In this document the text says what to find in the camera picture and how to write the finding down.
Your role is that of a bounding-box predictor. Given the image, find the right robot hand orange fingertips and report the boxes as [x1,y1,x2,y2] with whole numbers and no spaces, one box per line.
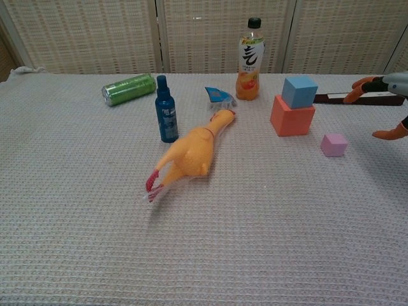
[342,71,408,141]

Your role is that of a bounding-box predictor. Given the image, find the blue foam cube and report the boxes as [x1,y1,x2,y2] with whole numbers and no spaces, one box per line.
[280,75,319,110]

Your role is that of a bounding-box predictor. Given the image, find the small pink foam cube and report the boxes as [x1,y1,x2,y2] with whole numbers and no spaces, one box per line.
[320,133,349,157]

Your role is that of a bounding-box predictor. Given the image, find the large orange foam cube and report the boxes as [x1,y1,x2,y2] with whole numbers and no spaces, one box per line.
[270,94,316,138]

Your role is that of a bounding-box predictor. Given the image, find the orange juice bottle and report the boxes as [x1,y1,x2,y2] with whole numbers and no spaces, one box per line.
[235,17,266,101]

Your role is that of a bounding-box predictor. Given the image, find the blue plastic snack packet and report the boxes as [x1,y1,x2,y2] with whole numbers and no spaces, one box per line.
[204,86,238,112]

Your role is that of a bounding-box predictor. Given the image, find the woven folding screen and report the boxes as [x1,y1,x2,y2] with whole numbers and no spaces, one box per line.
[0,0,408,83]

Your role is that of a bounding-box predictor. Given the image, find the yellow rubber chicken toy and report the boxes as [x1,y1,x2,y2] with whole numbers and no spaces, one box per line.
[142,110,238,204]

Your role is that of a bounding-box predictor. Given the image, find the white waffle-weave tablecloth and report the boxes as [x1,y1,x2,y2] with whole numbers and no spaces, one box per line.
[0,66,408,306]

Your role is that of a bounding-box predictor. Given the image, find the blue spray bottle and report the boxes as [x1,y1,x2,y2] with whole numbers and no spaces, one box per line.
[154,75,180,143]

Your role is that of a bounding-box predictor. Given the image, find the green drink can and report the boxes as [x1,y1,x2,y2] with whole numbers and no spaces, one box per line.
[101,73,157,107]

